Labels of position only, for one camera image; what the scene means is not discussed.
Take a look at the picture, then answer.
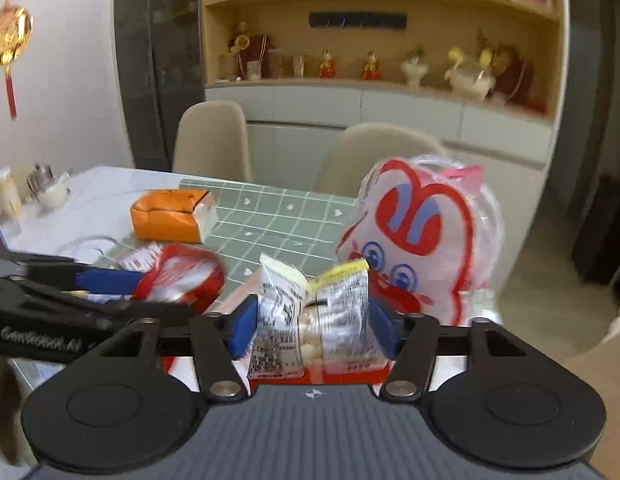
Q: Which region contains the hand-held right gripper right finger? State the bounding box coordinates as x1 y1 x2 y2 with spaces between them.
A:
367 298 556 405

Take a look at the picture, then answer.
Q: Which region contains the yellow-eared rabbit toy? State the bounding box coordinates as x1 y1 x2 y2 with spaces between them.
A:
444 45 496 101

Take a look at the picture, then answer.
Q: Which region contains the beige dining chair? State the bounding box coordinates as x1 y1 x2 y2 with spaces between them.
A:
172 100 253 184
314 122 449 197

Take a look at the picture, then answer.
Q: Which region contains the cream plastic bottle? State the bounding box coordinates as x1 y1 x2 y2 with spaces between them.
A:
0 167 24 219

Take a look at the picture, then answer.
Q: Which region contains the red bag with gold flower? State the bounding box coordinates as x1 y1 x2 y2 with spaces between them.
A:
227 22 271 81

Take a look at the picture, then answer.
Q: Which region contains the white flower vase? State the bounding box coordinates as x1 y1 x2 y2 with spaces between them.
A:
400 47 430 86

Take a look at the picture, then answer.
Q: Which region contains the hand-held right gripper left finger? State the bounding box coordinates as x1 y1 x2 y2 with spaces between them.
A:
65 296 259 405

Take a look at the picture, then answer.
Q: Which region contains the gold wall ornament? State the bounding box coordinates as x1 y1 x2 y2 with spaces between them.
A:
0 0 35 119

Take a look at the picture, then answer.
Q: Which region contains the red gold figurine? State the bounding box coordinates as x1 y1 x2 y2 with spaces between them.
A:
361 51 383 81
318 49 339 80

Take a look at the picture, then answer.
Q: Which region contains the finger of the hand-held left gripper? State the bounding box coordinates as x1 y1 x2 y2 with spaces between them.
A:
59 289 197 332
0 253 145 296

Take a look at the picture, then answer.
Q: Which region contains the red white rabbit-shaped bag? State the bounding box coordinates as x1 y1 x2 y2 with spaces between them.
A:
336 155 506 329

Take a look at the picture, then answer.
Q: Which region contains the red snack packet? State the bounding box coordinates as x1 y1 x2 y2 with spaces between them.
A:
132 242 227 309

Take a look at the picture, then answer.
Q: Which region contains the white printed snack packet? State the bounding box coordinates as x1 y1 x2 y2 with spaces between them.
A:
247 253 393 382

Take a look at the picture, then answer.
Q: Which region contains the clear striped packet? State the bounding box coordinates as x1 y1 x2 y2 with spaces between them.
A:
117 242 161 272

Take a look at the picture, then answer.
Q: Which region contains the white wooden sideboard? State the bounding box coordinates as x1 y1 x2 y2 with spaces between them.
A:
200 0 571 172

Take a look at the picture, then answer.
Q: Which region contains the orange tissue pack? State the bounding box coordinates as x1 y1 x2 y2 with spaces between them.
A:
129 188 219 245

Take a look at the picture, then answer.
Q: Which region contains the red gift bag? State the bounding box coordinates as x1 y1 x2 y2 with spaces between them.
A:
490 44 548 112

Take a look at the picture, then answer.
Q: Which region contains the dark glass cabinet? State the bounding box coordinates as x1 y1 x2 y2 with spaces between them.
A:
113 0 206 172

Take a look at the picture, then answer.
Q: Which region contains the black wall rail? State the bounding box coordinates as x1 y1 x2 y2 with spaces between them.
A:
308 9 409 29

